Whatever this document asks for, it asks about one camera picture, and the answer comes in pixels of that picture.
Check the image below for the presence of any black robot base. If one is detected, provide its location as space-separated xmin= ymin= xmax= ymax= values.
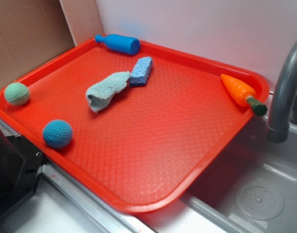
xmin=0 ymin=129 xmax=44 ymax=219

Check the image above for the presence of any green dimpled ball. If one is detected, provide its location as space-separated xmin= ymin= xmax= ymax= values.
xmin=4 ymin=83 xmax=30 ymax=106

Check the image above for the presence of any brown cardboard panel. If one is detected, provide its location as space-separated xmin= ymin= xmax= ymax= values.
xmin=0 ymin=0 xmax=74 ymax=90

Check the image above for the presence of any light blue cloth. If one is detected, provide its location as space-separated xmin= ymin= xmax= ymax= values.
xmin=85 ymin=71 xmax=130 ymax=113

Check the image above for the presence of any blue dimpled ball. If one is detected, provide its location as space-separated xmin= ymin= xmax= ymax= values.
xmin=42 ymin=120 xmax=73 ymax=149

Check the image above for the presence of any grey toy sink basin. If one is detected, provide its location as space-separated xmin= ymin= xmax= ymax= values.
xmin=141 ymin=118 xmax=297 ymax=233

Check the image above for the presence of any orange toy carrot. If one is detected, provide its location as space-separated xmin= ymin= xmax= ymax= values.
xmin=220 ymin=74 xmax=268 ymax=117

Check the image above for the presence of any blue plastic bottle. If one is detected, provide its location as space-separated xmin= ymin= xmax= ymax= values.
xmin=94 ymin=34 xmax=141 ymax=55

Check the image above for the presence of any blue sponge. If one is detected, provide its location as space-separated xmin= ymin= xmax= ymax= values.
xmin=129 ymin=57 xmax=153 ymax=86

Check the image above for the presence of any grey toy faucet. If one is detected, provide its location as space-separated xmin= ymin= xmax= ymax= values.
xmin=266 ymin=42 xmax=297 ymax=143

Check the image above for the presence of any red plastic tray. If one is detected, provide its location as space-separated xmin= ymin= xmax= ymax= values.
xmin=0 ymin=39 xmax=269 ymax=214

